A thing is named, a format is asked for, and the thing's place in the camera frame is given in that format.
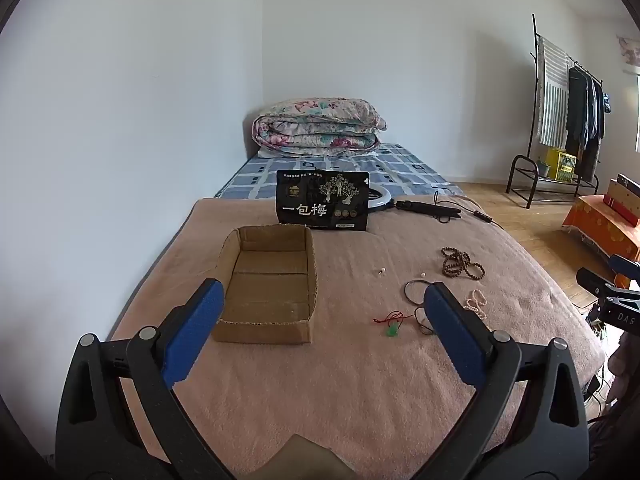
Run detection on striped hanging cloth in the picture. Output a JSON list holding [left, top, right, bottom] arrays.
[[537, 36, 570, 150]]

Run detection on silver bangle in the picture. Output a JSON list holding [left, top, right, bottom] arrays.
[[404, 280, 431, 306]]

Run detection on wall poster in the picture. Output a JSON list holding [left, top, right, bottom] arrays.
[[617, 35, 640, 66]]

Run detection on dark hanging clothes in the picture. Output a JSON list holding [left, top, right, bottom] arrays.
[[566, 66, 607, 181]]

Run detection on cardboard box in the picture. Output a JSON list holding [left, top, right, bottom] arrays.
[[211, 225, 319, 346]]

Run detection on pearl bead bracelet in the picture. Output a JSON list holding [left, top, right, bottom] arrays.
[[464, 289, 488, 318]]

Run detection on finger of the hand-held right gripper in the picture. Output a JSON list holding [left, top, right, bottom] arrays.
[[576, 267, 621, 302], [607, 254, 640, 279]]

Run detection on black snack bag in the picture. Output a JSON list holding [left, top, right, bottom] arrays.
[[276, 169, 371, 233]]

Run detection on white ring light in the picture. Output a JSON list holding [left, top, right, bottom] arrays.
[[367, 184, 397, 211]]

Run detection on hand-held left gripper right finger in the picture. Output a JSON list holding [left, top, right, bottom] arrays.
[[423, 281, 591, 480]]

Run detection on yellow crate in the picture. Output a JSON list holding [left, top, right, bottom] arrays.
[[545, 147, 577, 182]]

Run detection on black folded tripod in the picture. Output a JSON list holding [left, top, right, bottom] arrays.
[[395, 200, 463, 223]]

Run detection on orange cloth covered table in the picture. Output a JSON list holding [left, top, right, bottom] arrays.
[[561, 195, 640, 263]]

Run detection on brown wooden bead necklace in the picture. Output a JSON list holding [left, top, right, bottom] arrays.
[[441, 246, 486, 282]]

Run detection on folded floral quilt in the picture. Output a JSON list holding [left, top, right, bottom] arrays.
[[251, 97, 388, 156]]

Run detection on blue checked bedsheet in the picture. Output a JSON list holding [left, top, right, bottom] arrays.
[[215, 142, 463, 201]]

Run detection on black cable with controller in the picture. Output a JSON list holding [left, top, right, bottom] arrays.
[[432, 190, 506, 231]]

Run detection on jade pendant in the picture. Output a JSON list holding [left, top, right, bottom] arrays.
[[373, 311, 416, 337]]

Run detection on person's pink clothing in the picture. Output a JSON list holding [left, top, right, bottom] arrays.
[[607, 330, 640, 411]]

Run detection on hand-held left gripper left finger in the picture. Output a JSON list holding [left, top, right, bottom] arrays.
[[55, 278, 236, 480]]

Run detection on black metal clothes rack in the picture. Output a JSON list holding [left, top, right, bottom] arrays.
[[506, 14, 606, 209]]

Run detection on red and brown box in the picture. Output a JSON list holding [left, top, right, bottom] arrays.
[[602, 174, 640, 228]]

